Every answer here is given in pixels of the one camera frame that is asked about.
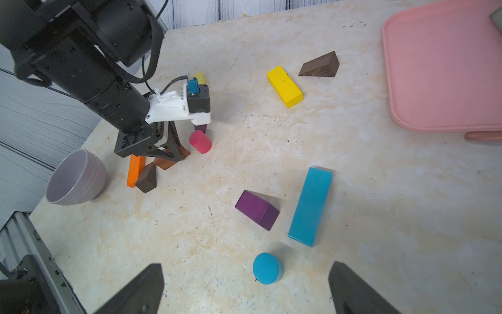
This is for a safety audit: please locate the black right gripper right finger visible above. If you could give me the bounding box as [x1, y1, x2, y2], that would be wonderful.
[328, 262, 400, 314]

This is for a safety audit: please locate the yellow rectangular block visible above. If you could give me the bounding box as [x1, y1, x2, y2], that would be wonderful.
[267, 66, 303, 108]

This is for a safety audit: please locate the pink plastic tray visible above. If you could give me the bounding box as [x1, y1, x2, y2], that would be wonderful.
[383, 1, 501, 133]

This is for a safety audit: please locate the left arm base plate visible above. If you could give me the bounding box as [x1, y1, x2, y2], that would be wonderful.
[1, 255, 61, 313]

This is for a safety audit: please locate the orange rectangular block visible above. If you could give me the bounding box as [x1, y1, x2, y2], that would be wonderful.
[127, 154, 146, 188]

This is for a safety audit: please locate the silver metal fork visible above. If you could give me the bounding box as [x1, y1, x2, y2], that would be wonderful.
[464, 131, 502, 144]

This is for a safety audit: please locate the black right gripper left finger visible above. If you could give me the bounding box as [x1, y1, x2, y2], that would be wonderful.
[95, 263, 164, 314]

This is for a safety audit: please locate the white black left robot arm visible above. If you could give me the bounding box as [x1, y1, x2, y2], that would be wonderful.
[1, 1, 182, 162]

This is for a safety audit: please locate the dark brown rectangular block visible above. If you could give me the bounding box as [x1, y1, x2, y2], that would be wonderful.
[135, 162, 157, 194]

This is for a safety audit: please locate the reddish brown wooden wedge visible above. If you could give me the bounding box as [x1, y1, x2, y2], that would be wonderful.
[153, 144, 192, 171]

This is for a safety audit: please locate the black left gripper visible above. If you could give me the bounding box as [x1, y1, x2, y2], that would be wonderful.
[114, 121, 183, 161]

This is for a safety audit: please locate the dark brown triangular block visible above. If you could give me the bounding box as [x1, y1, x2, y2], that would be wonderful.
[298, 51, 340, 77]

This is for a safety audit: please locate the green white checkered cloth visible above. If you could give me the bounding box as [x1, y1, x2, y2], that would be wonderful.
[490, 7, 502, 32]

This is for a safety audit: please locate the teal rectangular block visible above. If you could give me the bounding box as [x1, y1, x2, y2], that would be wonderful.
[288, 167, 333, 247]

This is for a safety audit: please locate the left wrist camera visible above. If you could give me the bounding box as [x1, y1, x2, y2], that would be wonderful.
[145, 77, 211, 126]

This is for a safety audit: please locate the pink cylinder block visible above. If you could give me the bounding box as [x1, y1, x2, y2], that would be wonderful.
[189, 130, 213, 154]

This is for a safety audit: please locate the long yellow block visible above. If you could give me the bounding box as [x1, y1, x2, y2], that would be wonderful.
[193, 71, 207, 85]

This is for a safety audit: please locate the teal cylinder block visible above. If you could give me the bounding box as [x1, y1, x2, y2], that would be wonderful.
[252, 253, 284, 285]

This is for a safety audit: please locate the lilac ceramic bowl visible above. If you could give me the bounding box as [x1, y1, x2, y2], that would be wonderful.
[45, 149, 107, 206]

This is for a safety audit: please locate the aluminium front rail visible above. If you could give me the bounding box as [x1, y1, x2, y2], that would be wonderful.
[1, 211, 86, 313]

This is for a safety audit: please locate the purple triangular block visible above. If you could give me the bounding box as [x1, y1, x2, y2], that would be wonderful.
[194, 124, 207, 133]
[235, 190, 280, 231]

